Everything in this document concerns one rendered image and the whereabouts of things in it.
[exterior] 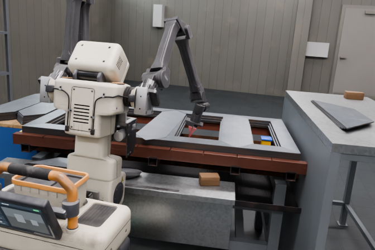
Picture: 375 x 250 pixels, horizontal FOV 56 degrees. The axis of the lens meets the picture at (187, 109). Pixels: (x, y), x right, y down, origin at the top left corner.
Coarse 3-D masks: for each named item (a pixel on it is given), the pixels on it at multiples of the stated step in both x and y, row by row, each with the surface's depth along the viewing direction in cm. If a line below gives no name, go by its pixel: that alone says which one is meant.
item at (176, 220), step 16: (144, 208) 194; (160, 208) 193; (176, 208) 192; (192, 208) 191; (208, 208) 189; (224, 208) 188; (144, 224) 196; (160, 224) 195; (176, 224) 194; (192, 224) 193; (208, 224) 192; (224, 224) 190; (160, 240) 197; (176, 240) 196; (192, 240) 195; (208, 240) 194; (224, 240) 192
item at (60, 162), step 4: (44, 160) 191; (48, 160) 191; (52, 160) 192; (56, 160) 192; (60, 160) 192; (64, 160) 193; (24, 164) 187; (28, 164) 187; (32, 164) 187; (36, 164) 186; (40, 164) 186; (44, 164) 186; (48, 164) 186; (52, 164) 187; (56, 164) 187; (60, 164) 187; (64, 164) 188; (64, 168) 185
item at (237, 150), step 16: (128, 112) 260; (160, 112) 258; (32, 128) 201; (48, 128) 200; (176, 128) 216; (272, 128) 235; (144, 144) 195; (160, 144) 194; (176, 144) 192; (192, 144) 191
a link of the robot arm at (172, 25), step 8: (176, 16) 171; (168, 24) 171; (176, 24) 171; (184, 24) 178; (168, 32) 167; (176, 32) 172; (184, 32) 177; (168, 40) 164; (160, 48) 162; (168, 48) 163; (160, 56) 159; (168, 56) 162; (152, 64) 158; (160, 64) 156; (160, 72) 152; (168, 72) 156; (160, 80) 150; (168, 80) 156; (160, 88) 154
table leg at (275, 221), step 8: (280, 184) 191; (272, 200) 196; (280, 200) 193; (272, 216) 196; (280, 216) 195; (272, 224) 197; (280, 224) 196; (272, 232) 198; (272, 240) 199; (272, 248) 200
